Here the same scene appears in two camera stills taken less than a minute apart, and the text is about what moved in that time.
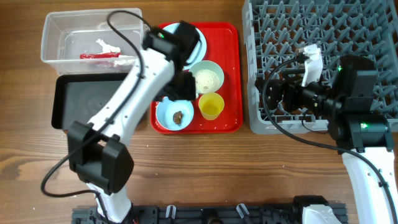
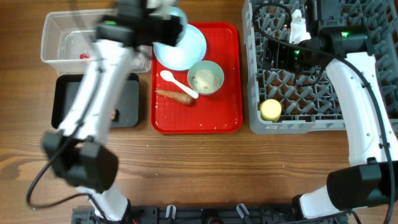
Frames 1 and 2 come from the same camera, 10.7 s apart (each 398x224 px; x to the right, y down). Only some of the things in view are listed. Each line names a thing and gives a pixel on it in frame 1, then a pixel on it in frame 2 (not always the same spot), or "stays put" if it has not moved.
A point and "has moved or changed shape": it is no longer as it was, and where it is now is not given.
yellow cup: [211, 104] has moved or changed shape
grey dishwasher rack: [276, 31] stays put
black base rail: [220, 214] stays put
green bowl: [209, 76] stays put
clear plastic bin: [81, 42] stays put
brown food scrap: [177, 117] has moved or changed shape
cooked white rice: [206, 81] stays put
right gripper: [291, 85] to [280, 50]
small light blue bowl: [166, 109] to [176, 11]
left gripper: [188, 92] to [171, 25]
